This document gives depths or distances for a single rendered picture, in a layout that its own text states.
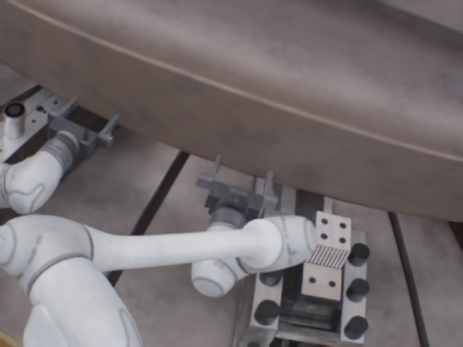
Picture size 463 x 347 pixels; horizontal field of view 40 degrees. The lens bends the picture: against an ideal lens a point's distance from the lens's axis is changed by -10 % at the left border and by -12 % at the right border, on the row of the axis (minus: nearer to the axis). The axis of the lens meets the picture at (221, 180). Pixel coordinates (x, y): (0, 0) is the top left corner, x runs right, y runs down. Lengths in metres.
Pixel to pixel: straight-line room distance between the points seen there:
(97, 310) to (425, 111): 1.21
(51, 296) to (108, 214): 1.48
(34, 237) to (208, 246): 0.40
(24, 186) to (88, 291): 0.61
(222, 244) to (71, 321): 0.45
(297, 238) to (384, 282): 1.21
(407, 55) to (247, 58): 0.44
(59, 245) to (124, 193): 1.50
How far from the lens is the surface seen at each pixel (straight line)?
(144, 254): 1.28
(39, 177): 1.60
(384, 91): 1.87
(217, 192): 1.67
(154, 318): 2.24
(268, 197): 1.71
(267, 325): 1.87
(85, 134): 1.71
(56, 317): 1.01
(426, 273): 2.73
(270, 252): 1.41
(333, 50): 1.82
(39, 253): 1.06
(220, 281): 1.50
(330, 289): 1.90
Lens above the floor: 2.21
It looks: 45 degrees down
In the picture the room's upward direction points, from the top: 18 degrees clockwise
